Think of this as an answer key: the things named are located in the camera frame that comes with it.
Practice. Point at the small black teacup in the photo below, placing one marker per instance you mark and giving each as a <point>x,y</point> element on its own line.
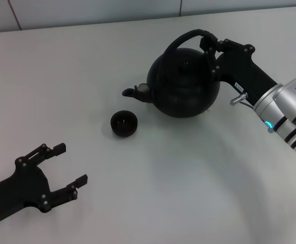
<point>124,124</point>

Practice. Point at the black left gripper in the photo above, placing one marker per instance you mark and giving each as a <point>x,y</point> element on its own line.
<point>20,188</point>

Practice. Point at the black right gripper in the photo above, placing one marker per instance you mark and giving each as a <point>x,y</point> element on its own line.
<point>239,68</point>

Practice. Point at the black round teapot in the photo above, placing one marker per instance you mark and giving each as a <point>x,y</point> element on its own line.
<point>183,96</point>

